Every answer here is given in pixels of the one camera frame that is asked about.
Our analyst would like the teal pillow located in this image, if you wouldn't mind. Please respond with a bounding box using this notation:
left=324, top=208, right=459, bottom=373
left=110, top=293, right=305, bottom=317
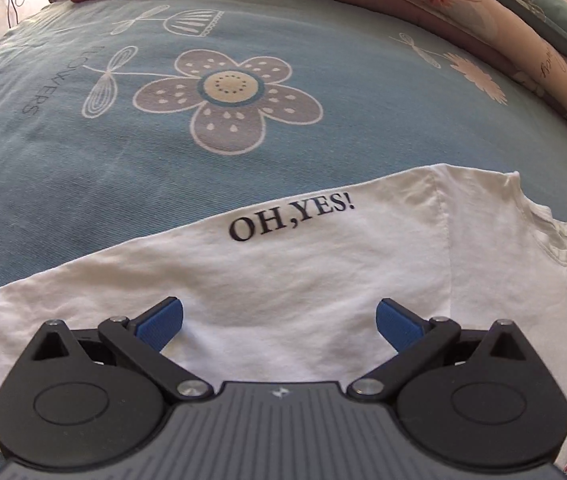
left=438, top=0, right=567, bottom=78

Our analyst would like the white printed t-shirt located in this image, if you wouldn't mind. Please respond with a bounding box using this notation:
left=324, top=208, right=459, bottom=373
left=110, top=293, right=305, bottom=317
left=0, top=162, right=567, bottom=480

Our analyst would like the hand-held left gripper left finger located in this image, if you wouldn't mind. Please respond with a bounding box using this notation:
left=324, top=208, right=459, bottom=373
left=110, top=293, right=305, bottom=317
left=31, top=296, right=214, bottom=402

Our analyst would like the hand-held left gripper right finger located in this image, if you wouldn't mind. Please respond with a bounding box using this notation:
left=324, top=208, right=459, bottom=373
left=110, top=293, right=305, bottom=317
left=347, top=297, right=527, bottom=402

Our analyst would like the blue floral bed sheet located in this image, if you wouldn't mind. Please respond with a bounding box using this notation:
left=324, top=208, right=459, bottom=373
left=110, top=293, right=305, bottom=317
left=0, top=0, right=567, bottom=480

